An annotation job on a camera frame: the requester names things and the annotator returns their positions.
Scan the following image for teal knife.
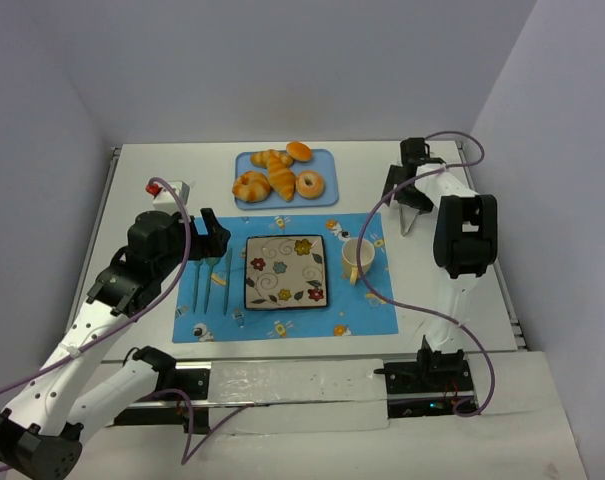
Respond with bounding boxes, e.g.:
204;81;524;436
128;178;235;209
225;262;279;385
223;247;233;316

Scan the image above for long striped croissant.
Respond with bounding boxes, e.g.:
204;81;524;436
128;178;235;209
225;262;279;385
266;154;296;202

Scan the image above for teal fork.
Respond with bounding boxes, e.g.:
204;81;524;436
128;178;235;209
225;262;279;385
192;259;204;312

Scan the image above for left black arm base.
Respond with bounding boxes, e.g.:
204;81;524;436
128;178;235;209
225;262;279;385
112;368;210;433

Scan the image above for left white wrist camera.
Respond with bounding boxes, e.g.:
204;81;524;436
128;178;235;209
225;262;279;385
145;181;190;215

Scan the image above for purple cable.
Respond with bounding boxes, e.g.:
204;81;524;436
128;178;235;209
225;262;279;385
355;130;496;418
0;177;248;476

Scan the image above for small croissant back left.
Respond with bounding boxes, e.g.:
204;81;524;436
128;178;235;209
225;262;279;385
250;149;294;168

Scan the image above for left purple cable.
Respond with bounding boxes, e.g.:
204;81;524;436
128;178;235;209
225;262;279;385
0;177;248;476

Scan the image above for blue cartoon placemat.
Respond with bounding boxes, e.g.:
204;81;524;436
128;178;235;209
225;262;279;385
172;213;399;344

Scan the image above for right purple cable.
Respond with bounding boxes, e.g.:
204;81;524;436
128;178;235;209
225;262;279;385
355;130;496;418

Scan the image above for light blue tray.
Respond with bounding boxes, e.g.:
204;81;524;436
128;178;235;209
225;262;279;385
235;148;339;211

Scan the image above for square floral ceramic plate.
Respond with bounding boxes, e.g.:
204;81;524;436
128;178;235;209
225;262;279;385
244;235;329;311

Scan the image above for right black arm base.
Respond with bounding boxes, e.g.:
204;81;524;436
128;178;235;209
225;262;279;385
374;346;478;419

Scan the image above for round orange bun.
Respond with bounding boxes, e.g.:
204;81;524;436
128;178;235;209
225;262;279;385
286;141;313;163

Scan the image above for round twisted bread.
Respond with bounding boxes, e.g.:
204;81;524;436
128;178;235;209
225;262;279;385
232;171;271;203

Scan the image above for cream yellow mug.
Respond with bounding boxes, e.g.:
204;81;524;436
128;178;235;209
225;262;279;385
341;237;376;285

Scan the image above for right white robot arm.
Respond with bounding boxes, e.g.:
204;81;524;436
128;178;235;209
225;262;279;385
382;137;498;354

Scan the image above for glazed ring donut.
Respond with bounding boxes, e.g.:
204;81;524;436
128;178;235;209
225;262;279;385
295;170;325;200

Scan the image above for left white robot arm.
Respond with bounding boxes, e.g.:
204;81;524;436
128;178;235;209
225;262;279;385
0;208;231;479

